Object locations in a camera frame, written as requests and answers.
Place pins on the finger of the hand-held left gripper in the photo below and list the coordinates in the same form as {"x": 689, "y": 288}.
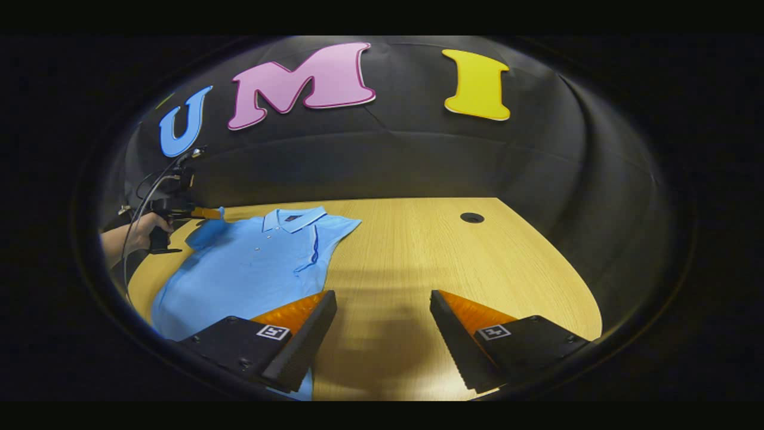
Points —
{"x": 206, "y": 213}

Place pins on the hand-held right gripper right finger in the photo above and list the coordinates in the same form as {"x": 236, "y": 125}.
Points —
{"x": 456, "y": 346}

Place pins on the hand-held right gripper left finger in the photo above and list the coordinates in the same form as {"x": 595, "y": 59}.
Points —
{"x": 307, "y": 340}

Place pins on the light blue T-shirt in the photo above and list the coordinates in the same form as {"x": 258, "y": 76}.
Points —
{"x": 250, "y": 269}

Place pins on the black table grommet hole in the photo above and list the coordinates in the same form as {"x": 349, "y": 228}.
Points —
{"x": 471, "y": 217}

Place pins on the black backdrop cloth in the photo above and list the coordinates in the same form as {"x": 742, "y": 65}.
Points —
{"x": 418, "y": 155}

